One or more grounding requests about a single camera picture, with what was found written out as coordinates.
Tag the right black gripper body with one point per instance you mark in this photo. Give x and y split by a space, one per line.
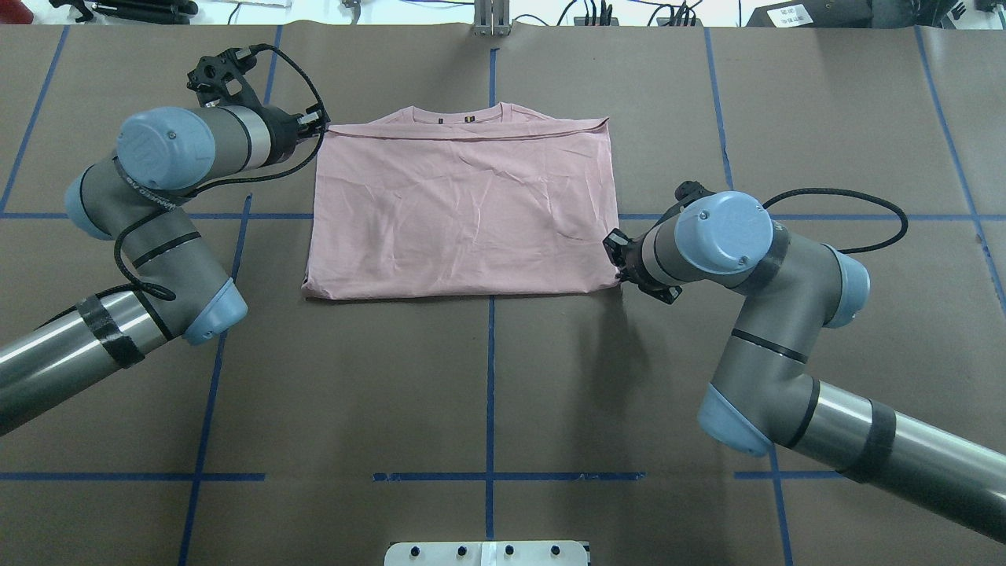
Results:
635 258

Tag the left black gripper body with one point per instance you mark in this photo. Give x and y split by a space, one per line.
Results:
280 134

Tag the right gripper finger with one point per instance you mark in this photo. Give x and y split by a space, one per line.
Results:
616 243

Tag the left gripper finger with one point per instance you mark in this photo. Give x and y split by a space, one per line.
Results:
311 124

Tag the pink Snoopy t-shirt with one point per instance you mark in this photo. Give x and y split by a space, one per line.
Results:
500 201

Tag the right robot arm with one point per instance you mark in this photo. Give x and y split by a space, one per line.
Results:
761 395

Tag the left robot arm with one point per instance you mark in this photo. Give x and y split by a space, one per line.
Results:
135 198

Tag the black folded tripod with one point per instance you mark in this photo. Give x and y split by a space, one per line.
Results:
156 12

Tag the black power adapter box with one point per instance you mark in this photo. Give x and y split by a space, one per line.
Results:
781 15

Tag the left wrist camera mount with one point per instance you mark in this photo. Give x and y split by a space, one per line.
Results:
221 79

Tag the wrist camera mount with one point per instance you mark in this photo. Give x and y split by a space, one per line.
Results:
688 193
221 79

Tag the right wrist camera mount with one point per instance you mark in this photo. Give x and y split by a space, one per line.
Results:
688 193

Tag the aluminium frame post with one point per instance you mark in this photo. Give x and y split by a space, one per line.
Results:
491 18

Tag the white pedestal base plate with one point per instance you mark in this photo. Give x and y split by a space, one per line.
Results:
519 552

